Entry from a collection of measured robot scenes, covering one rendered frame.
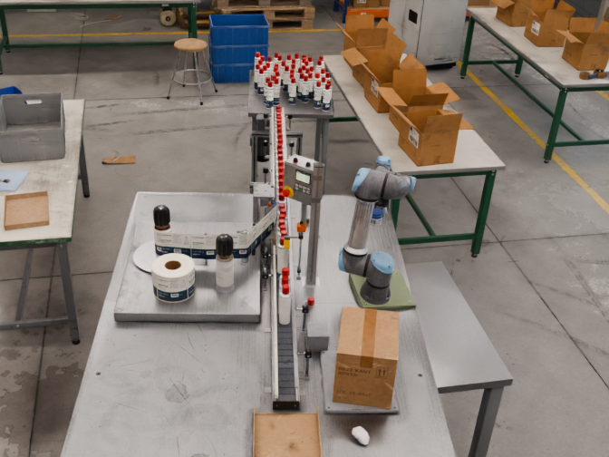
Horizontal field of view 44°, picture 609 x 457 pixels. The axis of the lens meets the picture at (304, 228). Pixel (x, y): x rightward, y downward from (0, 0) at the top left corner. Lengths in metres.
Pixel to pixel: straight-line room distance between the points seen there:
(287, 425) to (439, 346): 0.86
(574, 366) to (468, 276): 1.02
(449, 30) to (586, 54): 2.16
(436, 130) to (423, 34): 3.86
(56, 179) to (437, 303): 2.45
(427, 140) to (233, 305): 2.03
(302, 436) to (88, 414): 0.86
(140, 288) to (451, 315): 1.51
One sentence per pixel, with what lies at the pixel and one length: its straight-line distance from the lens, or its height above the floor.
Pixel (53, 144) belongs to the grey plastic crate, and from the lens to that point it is 5.07.
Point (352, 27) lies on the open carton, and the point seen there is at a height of 1.05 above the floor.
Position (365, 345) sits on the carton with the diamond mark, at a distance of 3.05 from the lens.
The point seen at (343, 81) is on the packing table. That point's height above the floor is 0.78.
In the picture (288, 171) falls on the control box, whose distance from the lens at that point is 3.55.
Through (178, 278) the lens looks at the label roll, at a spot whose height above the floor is 1.01.
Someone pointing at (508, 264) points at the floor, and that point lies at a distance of 5.72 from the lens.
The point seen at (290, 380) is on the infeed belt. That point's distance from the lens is 3.22.
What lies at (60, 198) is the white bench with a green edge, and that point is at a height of 0.80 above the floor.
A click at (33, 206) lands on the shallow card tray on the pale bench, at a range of 4.63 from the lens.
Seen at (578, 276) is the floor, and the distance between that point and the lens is 5.78.
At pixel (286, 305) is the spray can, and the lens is 3.41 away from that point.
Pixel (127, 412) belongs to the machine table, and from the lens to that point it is 3.20.
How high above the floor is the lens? 3.11
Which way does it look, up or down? 33 degrees down
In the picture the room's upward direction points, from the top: 3 degrees clockwise
